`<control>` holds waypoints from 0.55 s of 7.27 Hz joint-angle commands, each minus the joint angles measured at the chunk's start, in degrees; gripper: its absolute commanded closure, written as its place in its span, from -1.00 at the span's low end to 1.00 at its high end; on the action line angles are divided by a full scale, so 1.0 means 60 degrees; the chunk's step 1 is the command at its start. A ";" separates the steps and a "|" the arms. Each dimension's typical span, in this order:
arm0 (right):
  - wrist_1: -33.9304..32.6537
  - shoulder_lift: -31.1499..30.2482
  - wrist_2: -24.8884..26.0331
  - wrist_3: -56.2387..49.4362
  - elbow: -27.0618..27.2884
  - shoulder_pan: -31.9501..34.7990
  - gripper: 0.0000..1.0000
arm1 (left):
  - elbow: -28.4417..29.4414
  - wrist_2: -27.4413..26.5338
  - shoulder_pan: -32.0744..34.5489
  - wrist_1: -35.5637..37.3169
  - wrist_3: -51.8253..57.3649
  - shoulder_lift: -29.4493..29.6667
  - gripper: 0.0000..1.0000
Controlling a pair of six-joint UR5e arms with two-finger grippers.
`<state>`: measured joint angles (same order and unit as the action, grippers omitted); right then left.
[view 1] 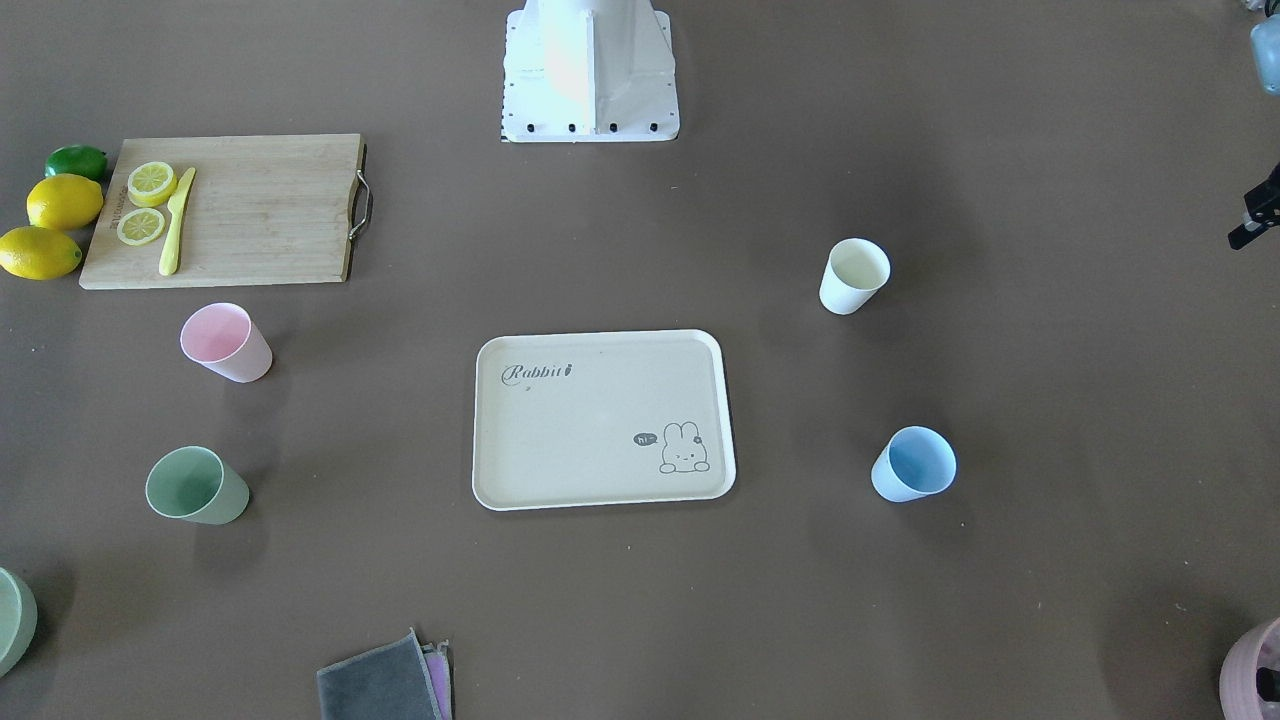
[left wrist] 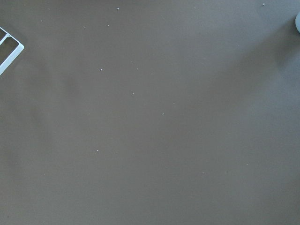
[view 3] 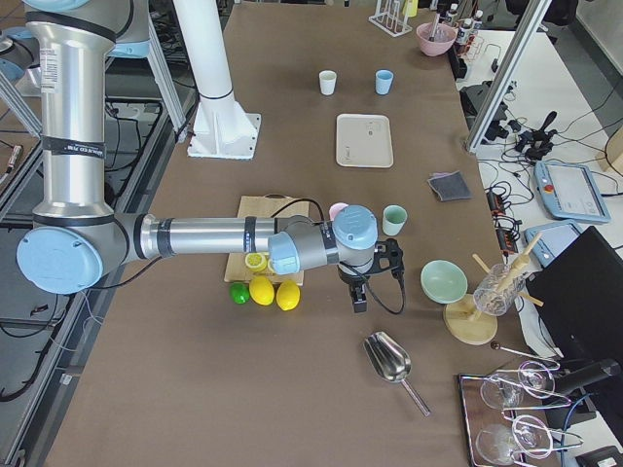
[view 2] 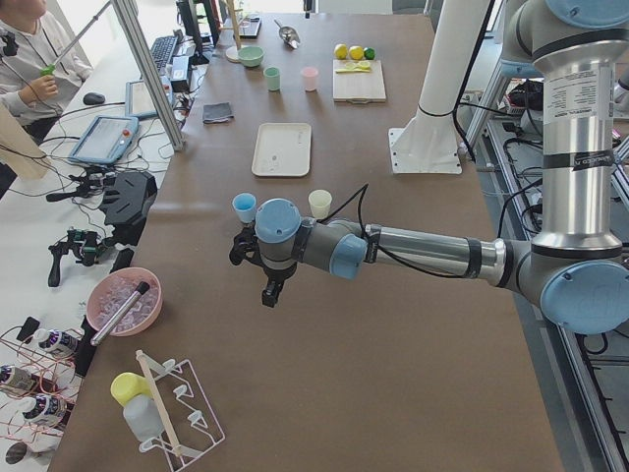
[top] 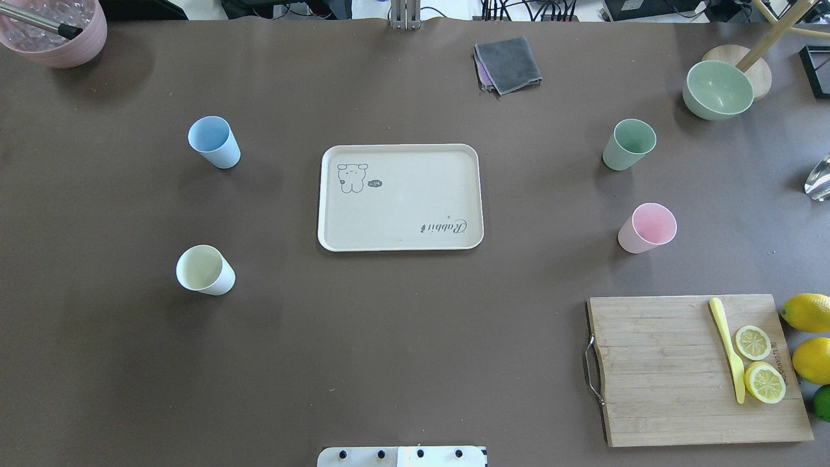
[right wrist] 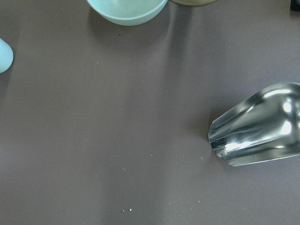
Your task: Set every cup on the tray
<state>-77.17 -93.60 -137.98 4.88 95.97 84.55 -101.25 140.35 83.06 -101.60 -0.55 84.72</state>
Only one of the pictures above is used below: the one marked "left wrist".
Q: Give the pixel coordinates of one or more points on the light blue cup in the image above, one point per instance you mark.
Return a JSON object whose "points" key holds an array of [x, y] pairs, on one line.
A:
{"points": [[297, 22]]}

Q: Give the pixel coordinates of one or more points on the white wire drying rack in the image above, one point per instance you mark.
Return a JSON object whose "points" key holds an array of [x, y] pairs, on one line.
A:
{"points": [[10, 48]]}

